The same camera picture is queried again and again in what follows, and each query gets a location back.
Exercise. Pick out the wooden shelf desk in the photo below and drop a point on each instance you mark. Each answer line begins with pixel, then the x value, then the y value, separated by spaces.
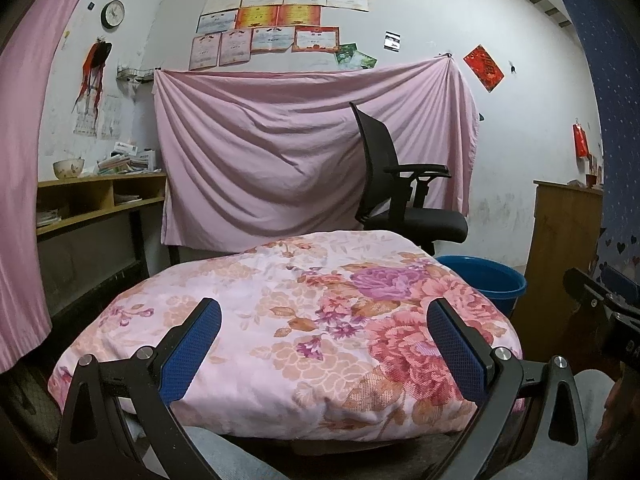
pixel 75 185

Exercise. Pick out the red tassel wall hanging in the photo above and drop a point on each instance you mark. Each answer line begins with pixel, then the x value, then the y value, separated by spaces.
pixel 94 70

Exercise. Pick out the pink curtain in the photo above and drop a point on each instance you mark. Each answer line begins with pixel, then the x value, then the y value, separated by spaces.
pixel 25 160

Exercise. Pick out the small black white photo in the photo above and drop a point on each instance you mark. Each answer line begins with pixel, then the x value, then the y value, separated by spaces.
pixel 392 41

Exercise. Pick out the red hanging packet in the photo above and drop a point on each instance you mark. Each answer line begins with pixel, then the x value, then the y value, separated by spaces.
pixel 581 140

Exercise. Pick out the pink hanging sheet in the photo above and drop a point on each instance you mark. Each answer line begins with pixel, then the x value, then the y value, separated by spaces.
pixel 260 160

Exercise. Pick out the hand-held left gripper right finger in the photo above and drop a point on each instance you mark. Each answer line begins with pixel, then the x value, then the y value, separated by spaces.
pixel 457 355

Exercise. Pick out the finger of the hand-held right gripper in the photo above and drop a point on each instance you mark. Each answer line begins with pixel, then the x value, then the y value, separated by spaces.
pixel 622 285
pixel 592 292

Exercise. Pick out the blue dotted curtain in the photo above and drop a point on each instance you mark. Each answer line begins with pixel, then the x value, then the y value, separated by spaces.
pixel 610 85

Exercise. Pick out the black office chair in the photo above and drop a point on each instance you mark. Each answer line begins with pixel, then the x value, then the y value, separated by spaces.
pixel 425 225

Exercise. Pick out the floral quilt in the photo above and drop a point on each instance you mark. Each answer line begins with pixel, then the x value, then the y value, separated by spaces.
pixel 300 320

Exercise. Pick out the group of wall certificates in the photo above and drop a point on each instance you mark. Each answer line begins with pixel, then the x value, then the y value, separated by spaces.
pixel 270 25

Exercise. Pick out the pile of papers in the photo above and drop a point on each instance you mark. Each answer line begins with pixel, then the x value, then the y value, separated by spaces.
pixel 49 217
pixel 128 199

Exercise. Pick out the white paper wall sheets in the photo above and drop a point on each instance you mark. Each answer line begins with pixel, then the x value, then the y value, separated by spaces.
pixel 100 120

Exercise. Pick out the blue plastic basin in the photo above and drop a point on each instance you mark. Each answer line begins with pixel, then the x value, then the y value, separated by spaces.
pixel 505 295

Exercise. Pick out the green wall pictures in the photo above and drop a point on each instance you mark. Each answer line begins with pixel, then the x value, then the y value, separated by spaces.
pixel 355 57

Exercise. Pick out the wooden cabinet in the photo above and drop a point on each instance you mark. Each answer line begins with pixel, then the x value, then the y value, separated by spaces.
pixel 560 260

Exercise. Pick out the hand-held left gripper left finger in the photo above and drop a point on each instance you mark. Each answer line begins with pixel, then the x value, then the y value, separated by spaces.
pixel 192 355

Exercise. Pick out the person's grey trousers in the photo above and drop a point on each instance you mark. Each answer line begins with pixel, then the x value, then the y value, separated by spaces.
pixel 597 395

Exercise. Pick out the pile of small household items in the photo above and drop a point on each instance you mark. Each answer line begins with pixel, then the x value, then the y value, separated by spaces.
pixel 587 182

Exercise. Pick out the person's right hand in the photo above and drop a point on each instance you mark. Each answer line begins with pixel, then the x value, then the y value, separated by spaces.
pixel 620 410

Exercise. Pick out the round wall clock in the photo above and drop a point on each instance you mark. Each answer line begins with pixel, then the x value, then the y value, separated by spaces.
pixel 113 14

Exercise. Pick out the red diamond paper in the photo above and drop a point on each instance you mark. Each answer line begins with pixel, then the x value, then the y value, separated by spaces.
pixel 483 68

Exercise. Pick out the ceramic bowl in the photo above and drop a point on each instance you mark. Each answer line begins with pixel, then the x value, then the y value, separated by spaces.
pixel 68 169

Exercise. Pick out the stack of books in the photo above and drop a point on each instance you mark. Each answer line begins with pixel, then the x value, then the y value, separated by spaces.
pixel 125 162

